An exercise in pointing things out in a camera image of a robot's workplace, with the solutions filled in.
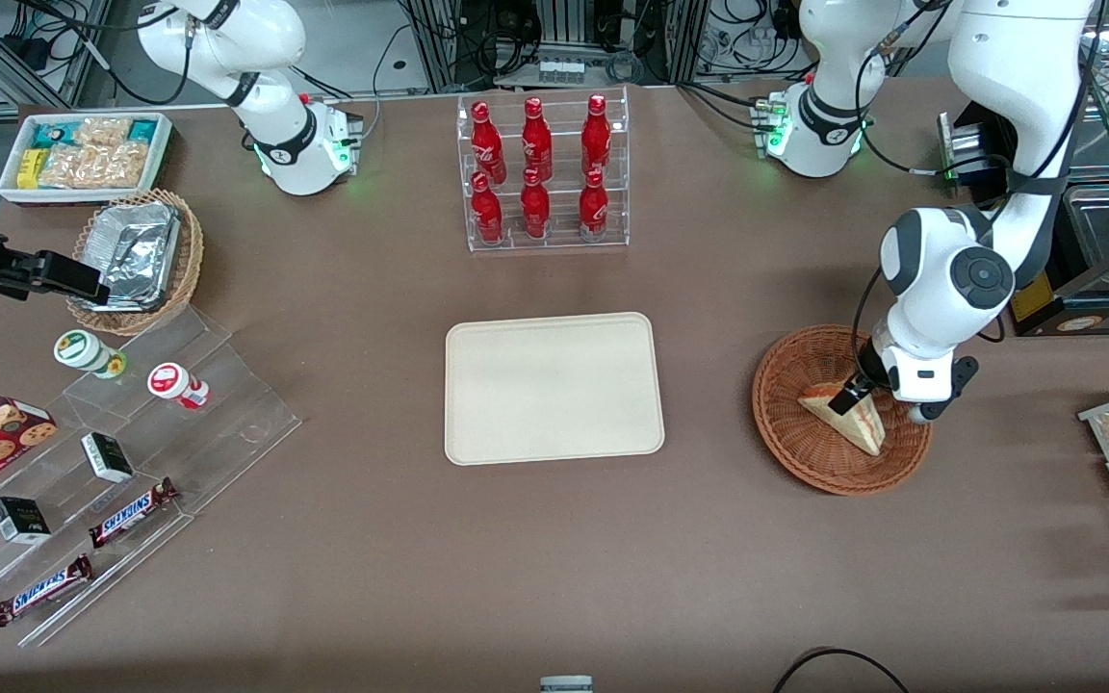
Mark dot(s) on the small black box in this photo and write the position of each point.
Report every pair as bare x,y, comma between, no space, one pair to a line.
20,520
108,457

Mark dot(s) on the small grey box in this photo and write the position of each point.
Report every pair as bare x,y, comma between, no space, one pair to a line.
566,684

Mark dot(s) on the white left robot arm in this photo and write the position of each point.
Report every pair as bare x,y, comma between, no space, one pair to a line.
949,279

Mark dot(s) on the yellow snack pack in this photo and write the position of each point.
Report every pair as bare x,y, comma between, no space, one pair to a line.
30,168

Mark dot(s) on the light wicker basket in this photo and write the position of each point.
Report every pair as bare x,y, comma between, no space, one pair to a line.
191,260

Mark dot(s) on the triangular sandwich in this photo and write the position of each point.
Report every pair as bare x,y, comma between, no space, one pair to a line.
858,431

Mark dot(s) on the red cola bottle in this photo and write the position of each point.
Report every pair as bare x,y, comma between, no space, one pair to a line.
594,207
487,214
535,207
537,144
487,144
596,140

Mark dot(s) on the teal snack pack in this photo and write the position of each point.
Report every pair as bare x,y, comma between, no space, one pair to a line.
54,135

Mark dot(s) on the clear acrylic stepped stand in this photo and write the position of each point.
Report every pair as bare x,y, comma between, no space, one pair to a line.
227,423

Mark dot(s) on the snickers chocolate bar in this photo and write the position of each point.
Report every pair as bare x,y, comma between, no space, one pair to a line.
131,513
42,590

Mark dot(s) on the clear acrylic bottle rack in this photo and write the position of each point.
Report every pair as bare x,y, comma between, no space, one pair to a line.
559,241

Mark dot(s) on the white rectangular snack bin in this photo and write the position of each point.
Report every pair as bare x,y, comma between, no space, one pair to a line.
162,154

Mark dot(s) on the green lid yogurt bottle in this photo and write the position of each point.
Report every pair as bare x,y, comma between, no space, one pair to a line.
81,349

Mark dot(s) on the round brown wicker basket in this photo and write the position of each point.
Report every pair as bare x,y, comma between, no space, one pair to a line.
795,433

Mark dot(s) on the beige plastic tray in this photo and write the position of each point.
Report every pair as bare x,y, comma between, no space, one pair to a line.
554,390

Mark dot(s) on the grey power strip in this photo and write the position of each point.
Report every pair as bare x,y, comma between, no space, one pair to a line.
561,71

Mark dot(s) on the red lid yogurt bottle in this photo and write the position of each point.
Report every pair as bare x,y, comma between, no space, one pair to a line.
169,380

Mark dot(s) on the silver foil container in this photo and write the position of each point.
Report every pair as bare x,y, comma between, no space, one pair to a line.
136,255

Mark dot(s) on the clear rice cracker pack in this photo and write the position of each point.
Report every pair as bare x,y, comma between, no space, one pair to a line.
97,166

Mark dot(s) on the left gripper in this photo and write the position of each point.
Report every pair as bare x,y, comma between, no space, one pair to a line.
868,367

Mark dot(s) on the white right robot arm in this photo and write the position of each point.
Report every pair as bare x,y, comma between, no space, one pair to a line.
266,38

